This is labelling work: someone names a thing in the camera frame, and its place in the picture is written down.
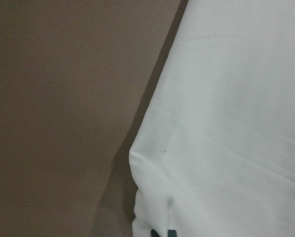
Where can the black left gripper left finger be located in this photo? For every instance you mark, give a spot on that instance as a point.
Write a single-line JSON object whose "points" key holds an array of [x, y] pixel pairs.
{"points": [[154, 233]]}

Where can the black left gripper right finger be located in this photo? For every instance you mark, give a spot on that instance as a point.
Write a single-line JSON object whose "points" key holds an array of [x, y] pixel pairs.
{"points": [[172, 233]]}

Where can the white long-sleeve printed shirt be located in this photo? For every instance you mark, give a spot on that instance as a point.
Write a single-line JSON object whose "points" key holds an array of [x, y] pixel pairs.
{"points": [[215, 153]]}

